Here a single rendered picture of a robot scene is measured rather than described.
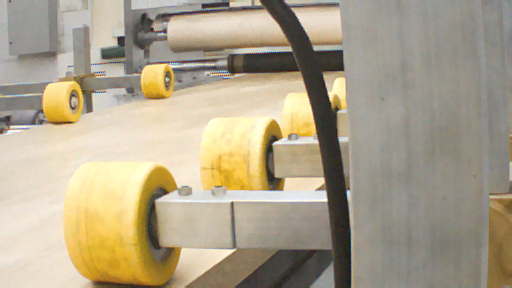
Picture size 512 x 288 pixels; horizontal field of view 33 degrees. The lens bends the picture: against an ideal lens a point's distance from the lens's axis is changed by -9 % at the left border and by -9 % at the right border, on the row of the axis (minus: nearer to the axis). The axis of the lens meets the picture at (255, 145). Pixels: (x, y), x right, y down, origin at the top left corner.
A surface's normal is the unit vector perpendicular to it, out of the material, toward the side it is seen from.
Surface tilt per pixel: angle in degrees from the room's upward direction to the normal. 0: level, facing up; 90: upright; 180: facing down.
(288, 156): 90
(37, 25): 90
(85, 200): 56
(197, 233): 90
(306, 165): 90
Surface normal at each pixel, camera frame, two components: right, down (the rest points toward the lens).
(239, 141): -0.27, -0.49
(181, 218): -0.30, 0.14
